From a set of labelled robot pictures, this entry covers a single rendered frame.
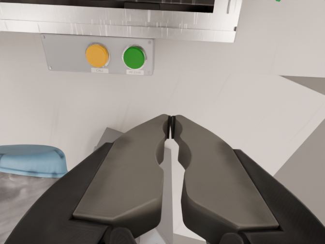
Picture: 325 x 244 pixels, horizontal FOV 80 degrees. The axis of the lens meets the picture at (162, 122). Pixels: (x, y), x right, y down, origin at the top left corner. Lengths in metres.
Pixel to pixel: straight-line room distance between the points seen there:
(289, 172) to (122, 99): 1.82
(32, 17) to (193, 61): 0.33
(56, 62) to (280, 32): 0.48
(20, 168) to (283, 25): 0.56
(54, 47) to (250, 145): 0.56
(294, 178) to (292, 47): 1.75
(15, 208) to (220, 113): 0.47
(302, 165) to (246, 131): 1.55
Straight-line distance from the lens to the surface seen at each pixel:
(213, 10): 0.39
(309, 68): 0.61
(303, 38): 0.58
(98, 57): 0.40
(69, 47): 0.43
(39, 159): 0.32
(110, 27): 0.40
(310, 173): 2.24
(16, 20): 0.48
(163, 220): 0.43
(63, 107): 0.61
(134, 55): 0.38
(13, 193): 0.33
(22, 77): 0.63
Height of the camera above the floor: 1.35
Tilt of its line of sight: 61 degrees down
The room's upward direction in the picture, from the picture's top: 177 degrees counter-clockwise
